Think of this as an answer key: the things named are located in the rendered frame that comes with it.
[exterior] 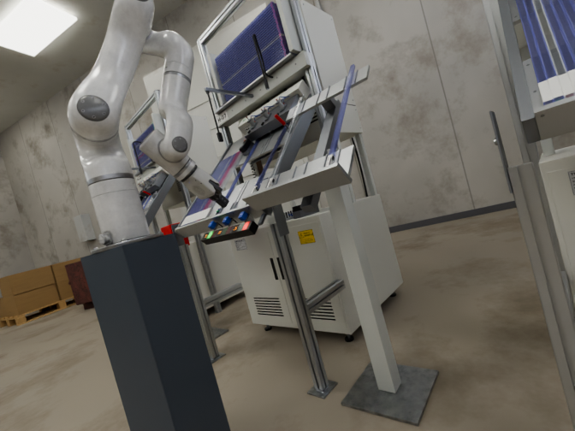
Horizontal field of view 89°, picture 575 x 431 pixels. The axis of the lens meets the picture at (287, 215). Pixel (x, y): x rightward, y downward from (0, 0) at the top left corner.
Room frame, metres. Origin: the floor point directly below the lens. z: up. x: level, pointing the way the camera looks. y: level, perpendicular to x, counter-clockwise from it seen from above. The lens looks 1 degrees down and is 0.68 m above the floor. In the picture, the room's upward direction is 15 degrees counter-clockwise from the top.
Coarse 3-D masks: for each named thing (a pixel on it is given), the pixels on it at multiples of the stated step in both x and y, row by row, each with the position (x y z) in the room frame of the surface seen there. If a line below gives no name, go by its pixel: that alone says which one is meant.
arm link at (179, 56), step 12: (156, 36) 0.99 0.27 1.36; (168, 36) 0.97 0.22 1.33; (180, 36) 0.99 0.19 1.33; (144, 48) 1.00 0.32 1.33; (156, 48) 0.98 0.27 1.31; (168, 48) 0.97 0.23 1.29; (180, 48) 0.97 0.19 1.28; (168, 60) 0.96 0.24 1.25; (180, 60) 0.96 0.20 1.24; (192, 60) 1.00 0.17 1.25; (180, 72) 0.96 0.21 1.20; (192, 72) 1.01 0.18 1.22
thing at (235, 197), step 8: (264, 176) 1.21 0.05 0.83; (240, 184) 1.34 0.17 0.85; (248, 184) 1.28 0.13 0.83; (224, 192) 1.42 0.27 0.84; (232, 192) 1.35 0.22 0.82; (240, 192) 1.28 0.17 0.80; (248, 192) 1.22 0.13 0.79; (232, 200) 1.29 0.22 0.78; (240, 200) 1.23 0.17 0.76; (216, 208) 1.36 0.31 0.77; (224, 208) 1.29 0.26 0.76; (232, 208) 1.23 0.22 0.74; (208, 216) 1.36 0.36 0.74
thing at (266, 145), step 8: (296, 120) 1.38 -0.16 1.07; (280, 128) 1.46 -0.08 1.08; (264, 136) 1.55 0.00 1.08; (272, 136) 1.47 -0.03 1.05; (240, 144) 1.77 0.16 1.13; (264, 144) 1.47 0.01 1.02; (272, 144) 1.40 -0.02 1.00; (280, 144) 1.33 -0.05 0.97; (232, 152) 1.78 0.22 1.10; (256, 152) 1.48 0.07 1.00; (264, 152) 1.40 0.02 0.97; (240, 160) 1.57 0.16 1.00; (256, 160) 1.54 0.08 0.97
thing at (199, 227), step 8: (240, 208) 1.12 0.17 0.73; (248, 208) 1.10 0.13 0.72; (216, 216) 1.24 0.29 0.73; (224, 216) 1.22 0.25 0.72; (232, 216) 1.19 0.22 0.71; (256, 216) 1.13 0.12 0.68; (192, 224) 1.38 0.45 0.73; (200, 224) 1.35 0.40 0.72; (208, 224) 1.32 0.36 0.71; (232, 224) 1.25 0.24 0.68; (184, 232) 1.49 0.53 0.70; (192, 232) 1.46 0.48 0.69; (200, 232) 1.42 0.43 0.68
